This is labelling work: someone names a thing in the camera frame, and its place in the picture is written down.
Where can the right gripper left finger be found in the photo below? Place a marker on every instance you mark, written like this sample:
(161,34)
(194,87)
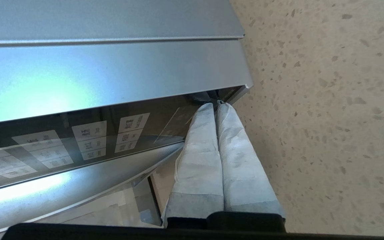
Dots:
(198,166)

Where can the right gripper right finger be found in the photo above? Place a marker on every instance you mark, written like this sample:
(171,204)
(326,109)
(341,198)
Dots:
(245,173)

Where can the silver Panasonic microwave oven body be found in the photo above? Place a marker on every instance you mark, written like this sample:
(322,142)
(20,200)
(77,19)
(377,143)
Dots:
(112,73)

